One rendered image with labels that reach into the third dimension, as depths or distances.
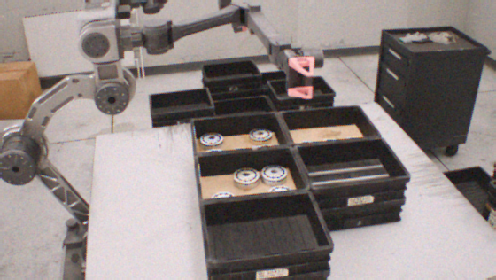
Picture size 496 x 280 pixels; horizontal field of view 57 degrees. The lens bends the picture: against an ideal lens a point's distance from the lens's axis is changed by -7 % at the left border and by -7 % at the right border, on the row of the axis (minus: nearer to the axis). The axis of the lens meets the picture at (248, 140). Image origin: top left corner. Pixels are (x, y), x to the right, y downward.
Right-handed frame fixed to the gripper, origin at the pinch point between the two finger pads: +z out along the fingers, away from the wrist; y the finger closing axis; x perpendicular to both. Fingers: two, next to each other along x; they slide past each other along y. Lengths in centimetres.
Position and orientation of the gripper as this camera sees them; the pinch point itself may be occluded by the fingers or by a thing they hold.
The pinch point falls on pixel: (308, 86)
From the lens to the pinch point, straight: 125.3
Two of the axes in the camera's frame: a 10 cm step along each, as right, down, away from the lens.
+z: 2.3, 5.0, -8.3
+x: -9.7, 1.2, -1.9
